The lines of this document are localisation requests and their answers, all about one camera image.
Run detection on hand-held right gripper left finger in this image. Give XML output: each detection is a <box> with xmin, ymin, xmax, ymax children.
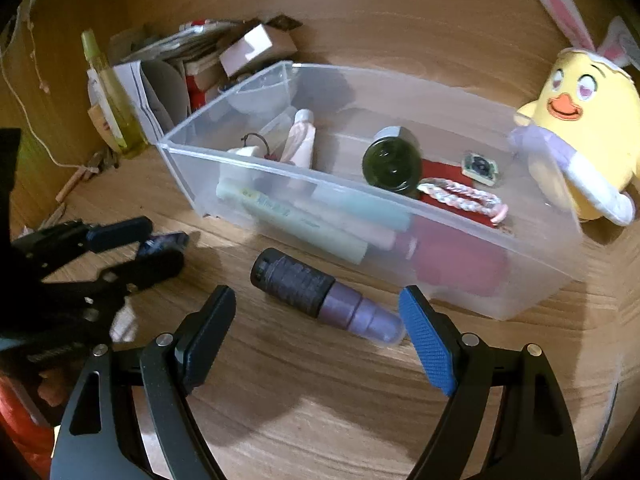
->
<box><xmin>49</xmin><ymin>285</ymin><xmax>237</xmax><ymax>480</ymax></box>

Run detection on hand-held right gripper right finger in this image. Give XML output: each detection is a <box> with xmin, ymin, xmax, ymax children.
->
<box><xmin>398</xmin><ymin>285</ymin><xmax>583</xmax><ymax>480</ymax></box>

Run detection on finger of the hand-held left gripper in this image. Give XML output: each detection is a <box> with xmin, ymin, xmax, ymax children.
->
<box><xmin>42</xmin><ymin>249</ymin><xmax>185</xmax><ymax>307</ymax></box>
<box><xmin>12</xmin><ymin>216</ymin><xmax>153</xmax><ymax>263</ymax></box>

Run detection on small dark purple sachet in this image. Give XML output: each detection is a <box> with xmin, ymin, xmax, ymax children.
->
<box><xmin>137</xmin><ymin>232</ymin><xmax>191</xmax><ymax>258</ymax></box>

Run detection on red foil packet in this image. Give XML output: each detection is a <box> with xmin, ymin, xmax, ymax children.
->
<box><xmin>395</xmin><ymin>157</ymin><xmax>511</xmax><ymax>306</ymax></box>

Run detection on purple bottle with dark cap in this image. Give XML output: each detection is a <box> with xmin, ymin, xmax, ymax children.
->
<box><xmin>250</xmin><ymin>247</ymin><xmax>406</xmax><ymax>348</ymax></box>

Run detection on clear plastic storage bin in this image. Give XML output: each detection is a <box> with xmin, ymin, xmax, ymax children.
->
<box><xmin>156</xmin><ymin>60</ymin><xmax>585</xmax><ymax>321</ymax></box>

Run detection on cream tube with green label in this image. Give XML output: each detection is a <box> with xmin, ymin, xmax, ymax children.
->
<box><xmin>216</xmin><ymin>180</ymin><xmax>371</xmax><ymax>266</ymax></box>

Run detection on white tape roll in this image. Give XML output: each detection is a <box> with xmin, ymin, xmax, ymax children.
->
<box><xmin>227</xmin><ymin>145</ymin><xmax>266</xmax><ymax>161</ymax></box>

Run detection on pink braided hair tie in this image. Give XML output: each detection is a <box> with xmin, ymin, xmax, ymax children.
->
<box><xmin>417</xmin><ymin>177</ymin><xmax>510</xmax><ymax>225</ymax></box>

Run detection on dark green glass bottle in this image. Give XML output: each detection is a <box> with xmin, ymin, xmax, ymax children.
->
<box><xmin>362</xmin><ymin>126</ymin><xmax>423</xmax><ymax>196</ymax></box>

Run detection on pink tube with white cap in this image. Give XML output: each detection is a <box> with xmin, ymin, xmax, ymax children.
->
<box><xmin>280</xmin><ymin>109</ymin><xmax>317</xmax><ymax>167</ymax></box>

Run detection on person's left hand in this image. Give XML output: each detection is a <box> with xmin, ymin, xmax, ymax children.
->
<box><xmin>35</xmin><ymin>365</ymin><xmax>76</xmax><ymax>408</ymax></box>

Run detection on wooden clothespins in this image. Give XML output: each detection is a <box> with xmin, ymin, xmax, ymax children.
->
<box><xmin>55</xmin><ymin>147</ymin><xmax>121</xmax><ymax>206</ymax></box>

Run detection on face print packet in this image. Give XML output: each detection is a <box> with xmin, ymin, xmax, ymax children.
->
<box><xmin>86</xmin><ymin>67</ymin><xmax>123</xmax><ymax>153</ymax></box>

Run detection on orange cloth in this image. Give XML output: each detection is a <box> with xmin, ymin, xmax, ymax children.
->
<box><xmin>0</xmin><ymin>375</ymin><xmax>56</xmax><ymax>466</ymax></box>

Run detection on yellow-green spray bottle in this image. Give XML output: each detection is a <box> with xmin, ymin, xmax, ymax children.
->
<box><xmin>81</xmin><ymin>30</ymin><xmax>149</xmax><ymax>158</ymax></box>

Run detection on white folded paper envelopes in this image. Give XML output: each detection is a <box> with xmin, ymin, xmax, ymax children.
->
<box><xmin>112</xmin><ymin>59</ymin><xmax>188</xmax><ymax>143</ymax></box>

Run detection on red box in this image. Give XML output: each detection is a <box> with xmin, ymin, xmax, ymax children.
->
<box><xmin>186</xmin><ymin>72</ymin><xmax>221</xmax><ymax>111</ymax></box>

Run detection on clear plastic bowl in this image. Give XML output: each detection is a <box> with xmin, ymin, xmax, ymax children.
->
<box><xmin>227</xmin><ymin>72</ymin><xmax>296</xmax><ymax>116</ymax></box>

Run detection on small pink white box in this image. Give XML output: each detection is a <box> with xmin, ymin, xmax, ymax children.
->
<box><xmin>220</xmin><ymin>24</ymin><xmax>299</xmax><ymax>78</ymax></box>

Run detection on yellow chick plush toy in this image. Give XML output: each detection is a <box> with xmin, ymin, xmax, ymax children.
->
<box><xmin>510</xmin><ymin>0</ymin><xmax>640</xmax><ymax>226</ymax></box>

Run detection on white cable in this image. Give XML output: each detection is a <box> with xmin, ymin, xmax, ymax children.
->
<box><xmin>0</xmin><ymin>50</ymin><xmax>86</xmax><ymax>168</ymax></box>

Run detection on black hair tie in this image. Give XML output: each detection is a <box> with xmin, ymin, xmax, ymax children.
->
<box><xmin>242</xmin><ymin>132</ymin><xmax>273</xmax><ymax>158</ymax></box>

